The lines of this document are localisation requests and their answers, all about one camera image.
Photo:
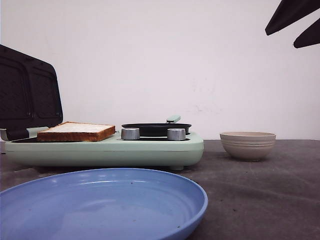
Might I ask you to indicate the mint green breakfast maker base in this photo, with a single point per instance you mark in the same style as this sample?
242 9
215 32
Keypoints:
110 152

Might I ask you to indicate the silver right control knob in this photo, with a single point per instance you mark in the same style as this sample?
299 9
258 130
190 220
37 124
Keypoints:
176 134

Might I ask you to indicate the blue plate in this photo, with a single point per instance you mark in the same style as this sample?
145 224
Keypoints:
103 204

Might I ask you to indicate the mint green hinged lid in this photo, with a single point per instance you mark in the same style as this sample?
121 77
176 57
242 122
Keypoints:
29 94

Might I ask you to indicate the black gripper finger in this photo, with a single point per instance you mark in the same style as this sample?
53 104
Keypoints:
309 37
289 12

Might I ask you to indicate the cream ceramic bowl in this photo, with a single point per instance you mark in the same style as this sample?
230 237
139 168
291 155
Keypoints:
248 145

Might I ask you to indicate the grey tablecloth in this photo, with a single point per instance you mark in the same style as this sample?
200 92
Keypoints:
277 198

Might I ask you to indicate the silver control knob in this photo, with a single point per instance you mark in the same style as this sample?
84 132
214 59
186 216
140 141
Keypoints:
130 134
176 134

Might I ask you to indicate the black round frying pan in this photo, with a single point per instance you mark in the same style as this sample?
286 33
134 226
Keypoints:
159 129

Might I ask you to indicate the silver left control knob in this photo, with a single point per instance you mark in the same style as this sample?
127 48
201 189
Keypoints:
130 134

